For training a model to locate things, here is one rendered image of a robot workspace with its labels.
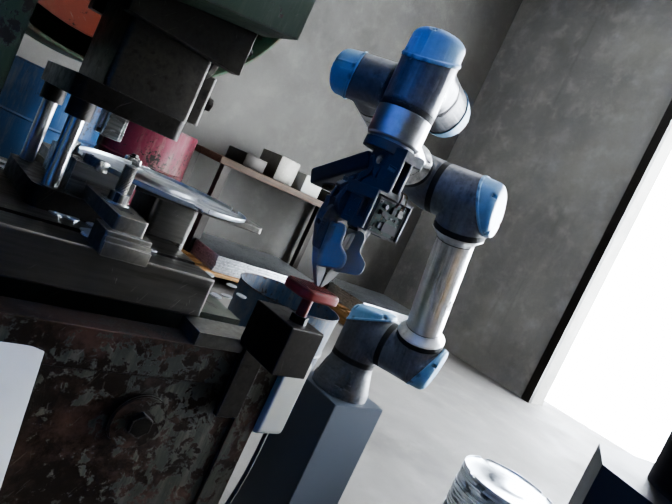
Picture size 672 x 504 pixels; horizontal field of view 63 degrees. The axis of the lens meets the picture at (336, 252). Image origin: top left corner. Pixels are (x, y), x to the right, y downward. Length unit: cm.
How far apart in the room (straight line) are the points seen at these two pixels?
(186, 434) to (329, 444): 59
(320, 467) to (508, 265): 445
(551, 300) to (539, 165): 138
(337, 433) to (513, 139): 506
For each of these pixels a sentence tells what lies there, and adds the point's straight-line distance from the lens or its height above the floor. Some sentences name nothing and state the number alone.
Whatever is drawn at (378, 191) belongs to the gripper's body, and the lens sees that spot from 68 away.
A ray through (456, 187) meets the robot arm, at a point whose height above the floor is 101.
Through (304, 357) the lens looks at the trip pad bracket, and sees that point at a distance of 77.
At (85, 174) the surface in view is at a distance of 86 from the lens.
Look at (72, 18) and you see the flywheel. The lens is 125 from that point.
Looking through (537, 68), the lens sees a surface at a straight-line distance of 644.
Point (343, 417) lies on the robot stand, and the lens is 138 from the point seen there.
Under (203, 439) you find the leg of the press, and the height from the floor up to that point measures 47.
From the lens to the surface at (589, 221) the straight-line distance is 548.
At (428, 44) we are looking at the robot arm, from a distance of 74.
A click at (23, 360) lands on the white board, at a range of 72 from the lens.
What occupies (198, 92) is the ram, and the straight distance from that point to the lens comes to 89.
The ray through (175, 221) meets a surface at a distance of 95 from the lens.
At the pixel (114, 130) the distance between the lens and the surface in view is 91.
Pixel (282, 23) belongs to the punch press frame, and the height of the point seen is 107.
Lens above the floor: 88
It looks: 4 degrees down
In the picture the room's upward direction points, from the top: 25 degrees clockwise
